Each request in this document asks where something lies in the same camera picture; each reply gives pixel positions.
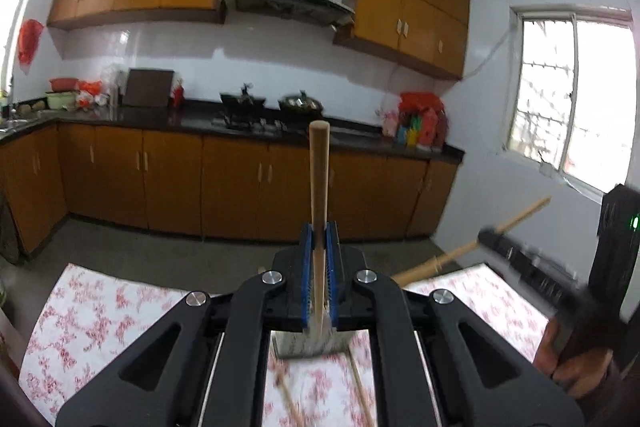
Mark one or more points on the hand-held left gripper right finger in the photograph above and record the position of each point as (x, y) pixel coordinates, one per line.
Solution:
(332, 272)

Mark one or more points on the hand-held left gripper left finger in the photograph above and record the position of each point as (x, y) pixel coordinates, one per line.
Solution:
(306, 272)

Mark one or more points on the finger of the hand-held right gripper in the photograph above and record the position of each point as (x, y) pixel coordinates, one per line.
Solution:
(525, 262)

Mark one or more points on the metal utensil holder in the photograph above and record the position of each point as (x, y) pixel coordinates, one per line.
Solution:
(290, 344)

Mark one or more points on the person's right hand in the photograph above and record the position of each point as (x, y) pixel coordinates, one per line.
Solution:
(575, 372)

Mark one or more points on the wooden base cabinets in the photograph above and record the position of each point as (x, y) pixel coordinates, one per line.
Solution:
(175, 187)

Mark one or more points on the gas stove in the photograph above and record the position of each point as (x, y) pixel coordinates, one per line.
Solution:
(250, 124)

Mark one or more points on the colourful boxes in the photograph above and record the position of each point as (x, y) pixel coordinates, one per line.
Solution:
(410, 132)

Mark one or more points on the pink packet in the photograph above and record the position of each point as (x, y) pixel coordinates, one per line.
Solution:
(390, 119)

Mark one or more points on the dark pot with lid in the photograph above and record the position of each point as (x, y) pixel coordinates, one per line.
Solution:
(300, 103)

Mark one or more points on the barred window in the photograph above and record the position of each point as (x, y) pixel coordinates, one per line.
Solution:
(600, 97)

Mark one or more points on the black wok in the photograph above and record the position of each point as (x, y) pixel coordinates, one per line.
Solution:
(244, 102)

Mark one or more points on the red plastic bags pile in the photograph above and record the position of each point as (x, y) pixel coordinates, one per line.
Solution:
(420, 102)

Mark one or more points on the red bottle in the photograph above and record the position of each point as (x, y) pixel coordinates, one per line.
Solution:
(178, 94)

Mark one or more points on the black kitchen countertop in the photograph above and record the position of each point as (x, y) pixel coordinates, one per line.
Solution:
(150, 117)

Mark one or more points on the red floral tablecloth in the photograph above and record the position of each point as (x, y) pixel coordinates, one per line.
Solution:
(90, 322)

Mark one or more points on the dark cutting board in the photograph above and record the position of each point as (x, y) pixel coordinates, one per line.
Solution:
(147, 88)

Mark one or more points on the white plastic bag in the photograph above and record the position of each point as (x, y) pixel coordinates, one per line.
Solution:
(112, 76)

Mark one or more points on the red plastic bag on counter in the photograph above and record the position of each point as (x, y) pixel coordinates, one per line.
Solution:
(91, 92)

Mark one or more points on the green basin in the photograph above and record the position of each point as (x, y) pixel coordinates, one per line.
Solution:
(60, 101)

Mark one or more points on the red basin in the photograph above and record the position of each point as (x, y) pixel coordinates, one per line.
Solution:
(62, 84)

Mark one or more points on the steel sink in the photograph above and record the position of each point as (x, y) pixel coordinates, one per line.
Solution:
(20, 123)

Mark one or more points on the kitchen faucet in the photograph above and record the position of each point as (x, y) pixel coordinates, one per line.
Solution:
(10, 104)

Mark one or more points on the hanging red plastic bag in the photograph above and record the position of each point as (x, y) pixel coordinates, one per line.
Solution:
(30, 42)

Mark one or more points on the window beside sink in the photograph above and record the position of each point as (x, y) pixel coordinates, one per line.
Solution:
(20, 7)

